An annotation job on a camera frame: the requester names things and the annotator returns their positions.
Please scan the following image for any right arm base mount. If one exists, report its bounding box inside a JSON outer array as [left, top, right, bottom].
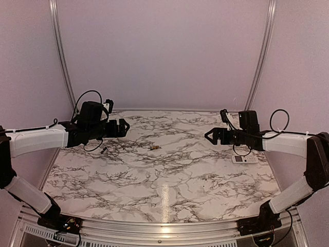
[[237, 215, 282, 236]]

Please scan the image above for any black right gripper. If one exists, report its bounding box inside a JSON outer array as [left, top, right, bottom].
[[205, 127, 249, 145]]

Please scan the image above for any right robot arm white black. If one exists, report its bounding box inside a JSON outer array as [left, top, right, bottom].
[[205, 109, 328, 231]]

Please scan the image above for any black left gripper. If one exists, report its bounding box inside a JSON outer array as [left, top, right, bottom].
[[87, 118, 130, 140]]

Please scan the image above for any left aluminium frame post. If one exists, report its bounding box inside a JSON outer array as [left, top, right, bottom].
[[49, 0, 77, 113]]

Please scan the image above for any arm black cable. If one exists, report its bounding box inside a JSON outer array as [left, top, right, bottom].
[[232, 109, 322, 156], [74, 90, 103, 152]]

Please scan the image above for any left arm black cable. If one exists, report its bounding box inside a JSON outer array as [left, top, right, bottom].
[[74, 90, 103, 152]]

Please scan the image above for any right aluminium frame post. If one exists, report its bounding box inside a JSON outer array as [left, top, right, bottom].
[[244, 0, 277, 110]]

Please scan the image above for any white remote control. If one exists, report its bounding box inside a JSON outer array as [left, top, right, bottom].
[[231, 155, 259, 164]]

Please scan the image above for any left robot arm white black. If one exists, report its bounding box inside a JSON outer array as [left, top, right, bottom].
[[1, 100, 130, 229]]

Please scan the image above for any aluminium frame post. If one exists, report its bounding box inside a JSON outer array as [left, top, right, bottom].
[[49, 0, 77, 113], [244, 0, 277, 110]]

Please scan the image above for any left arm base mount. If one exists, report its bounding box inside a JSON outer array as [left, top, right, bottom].
[[37, 214, 82, 234]]

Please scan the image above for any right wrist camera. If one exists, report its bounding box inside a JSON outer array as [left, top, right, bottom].
[[220, 109, 231, 130]]

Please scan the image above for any front aluminium rail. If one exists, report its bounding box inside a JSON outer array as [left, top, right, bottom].
[[10, 205, 309, 247]]

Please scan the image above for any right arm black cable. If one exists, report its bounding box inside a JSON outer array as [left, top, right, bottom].
[[232, 109, 322, 156]]

